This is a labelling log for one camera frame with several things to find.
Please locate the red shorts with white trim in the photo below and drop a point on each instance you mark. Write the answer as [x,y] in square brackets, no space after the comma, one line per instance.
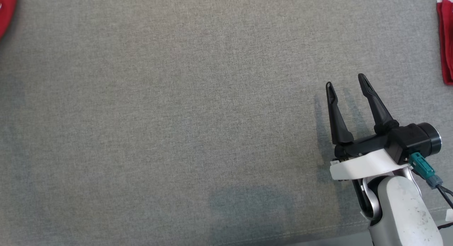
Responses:
[446,37]

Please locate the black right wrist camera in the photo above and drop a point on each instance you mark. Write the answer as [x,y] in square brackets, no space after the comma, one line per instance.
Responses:
[414,139]

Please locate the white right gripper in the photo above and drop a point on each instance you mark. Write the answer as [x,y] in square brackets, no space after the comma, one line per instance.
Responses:
[364,164]

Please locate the red jersey with white sleeves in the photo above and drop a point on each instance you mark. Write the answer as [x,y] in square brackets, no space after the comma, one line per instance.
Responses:
[6,9]

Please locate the white tape tag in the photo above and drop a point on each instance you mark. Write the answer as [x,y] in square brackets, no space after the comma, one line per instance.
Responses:
[449,215]

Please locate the grey fabric sofa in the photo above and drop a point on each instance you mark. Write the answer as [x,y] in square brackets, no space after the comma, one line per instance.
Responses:
[177,115]

